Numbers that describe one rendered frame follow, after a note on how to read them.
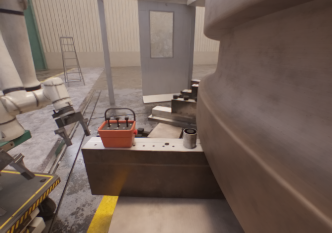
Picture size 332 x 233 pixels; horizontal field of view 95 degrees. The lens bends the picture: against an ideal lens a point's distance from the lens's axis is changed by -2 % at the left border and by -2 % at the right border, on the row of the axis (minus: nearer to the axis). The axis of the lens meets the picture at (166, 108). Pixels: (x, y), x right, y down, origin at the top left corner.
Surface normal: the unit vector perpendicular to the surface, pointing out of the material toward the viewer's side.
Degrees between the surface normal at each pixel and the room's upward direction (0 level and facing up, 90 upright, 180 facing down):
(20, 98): 69
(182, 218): 0
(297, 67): 90
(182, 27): 90
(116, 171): 90
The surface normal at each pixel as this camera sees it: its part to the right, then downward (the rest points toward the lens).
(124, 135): 0.01, 0.46
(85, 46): 0.29, 0.33
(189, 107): -0.41, 0.32
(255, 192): -0.99, 0.06
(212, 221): 0.00, -0.94
